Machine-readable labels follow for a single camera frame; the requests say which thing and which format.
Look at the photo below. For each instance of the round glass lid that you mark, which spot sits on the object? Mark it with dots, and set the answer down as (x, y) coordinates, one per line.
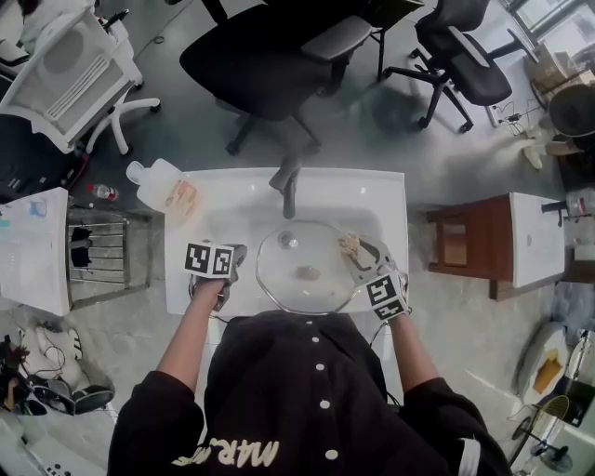
(297, 297)

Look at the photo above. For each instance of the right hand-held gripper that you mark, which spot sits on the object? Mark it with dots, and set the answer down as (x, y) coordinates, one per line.
(386, 295)

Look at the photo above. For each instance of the cardboard box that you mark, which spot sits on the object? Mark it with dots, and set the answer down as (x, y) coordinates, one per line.
(551, 70)

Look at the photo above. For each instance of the person's black buttoned shirt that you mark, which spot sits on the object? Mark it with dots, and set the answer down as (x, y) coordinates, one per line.
(302, 404)

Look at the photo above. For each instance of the small white washbasin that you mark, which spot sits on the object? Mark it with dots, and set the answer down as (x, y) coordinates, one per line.
(32, 255)

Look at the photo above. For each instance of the orange cloth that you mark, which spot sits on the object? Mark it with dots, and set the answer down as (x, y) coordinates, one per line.
(546, 376)

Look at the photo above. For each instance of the white vanity sink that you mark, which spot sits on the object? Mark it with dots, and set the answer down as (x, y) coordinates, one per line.
(534, 251)

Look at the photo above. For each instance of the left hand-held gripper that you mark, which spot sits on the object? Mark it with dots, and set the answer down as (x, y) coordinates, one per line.
(209, 259)

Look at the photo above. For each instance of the white power strip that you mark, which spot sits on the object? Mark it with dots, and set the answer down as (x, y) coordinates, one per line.
(493, 116)

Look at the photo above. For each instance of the white ceramic sink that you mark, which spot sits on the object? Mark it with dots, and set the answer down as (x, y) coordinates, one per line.
(232, 200)

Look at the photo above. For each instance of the black standing fan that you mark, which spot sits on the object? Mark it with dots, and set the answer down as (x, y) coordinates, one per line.
(572, 116)

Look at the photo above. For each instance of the red label plastic bottle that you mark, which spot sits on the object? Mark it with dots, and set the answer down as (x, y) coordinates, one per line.
(103, 191)

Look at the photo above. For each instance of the black cabinet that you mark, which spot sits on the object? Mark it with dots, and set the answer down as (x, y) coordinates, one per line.
(28, 158)

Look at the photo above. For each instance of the chrome rack stand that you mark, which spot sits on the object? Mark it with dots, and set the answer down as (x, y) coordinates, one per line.
(135, 260)

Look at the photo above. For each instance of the beige sponge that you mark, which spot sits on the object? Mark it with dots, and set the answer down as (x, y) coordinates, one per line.
(349, 245)

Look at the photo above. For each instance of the white striped sneaker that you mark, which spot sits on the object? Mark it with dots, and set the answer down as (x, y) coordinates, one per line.
(75, 344)

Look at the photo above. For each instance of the black cloth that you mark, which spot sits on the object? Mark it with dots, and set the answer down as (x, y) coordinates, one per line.
(80, 248)

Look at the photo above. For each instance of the grey round basin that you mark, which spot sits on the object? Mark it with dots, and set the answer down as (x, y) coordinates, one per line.
(534, 344)

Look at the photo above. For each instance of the person's left forearm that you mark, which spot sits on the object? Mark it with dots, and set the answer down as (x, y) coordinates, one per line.
(186, 334)

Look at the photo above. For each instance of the brown wooden vanity cabinet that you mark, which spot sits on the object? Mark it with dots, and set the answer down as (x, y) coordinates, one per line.
(493, 241)

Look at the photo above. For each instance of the black mesh office chair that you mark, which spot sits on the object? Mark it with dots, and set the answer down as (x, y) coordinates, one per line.
(474, 70)

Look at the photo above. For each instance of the white office chair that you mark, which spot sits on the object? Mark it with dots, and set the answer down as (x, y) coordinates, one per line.
(65, 79)

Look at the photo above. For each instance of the person's right forearm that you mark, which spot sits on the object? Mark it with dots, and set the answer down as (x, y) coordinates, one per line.
(413, 353)

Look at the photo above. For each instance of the black vanity faucet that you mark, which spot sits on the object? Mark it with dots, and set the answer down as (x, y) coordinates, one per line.
(555, 207)

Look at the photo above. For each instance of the dark grey sink faucet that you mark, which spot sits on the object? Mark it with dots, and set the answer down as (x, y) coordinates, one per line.
(289, 195)

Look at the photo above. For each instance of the large black office chair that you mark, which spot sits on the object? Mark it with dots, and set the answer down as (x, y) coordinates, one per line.
(260, 60)

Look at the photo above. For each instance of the white pump bottle orange label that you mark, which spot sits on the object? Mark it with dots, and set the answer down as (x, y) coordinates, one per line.
(162, 186)

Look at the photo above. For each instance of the white fluffy bundle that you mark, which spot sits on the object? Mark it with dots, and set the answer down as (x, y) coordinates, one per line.
(51, 358)

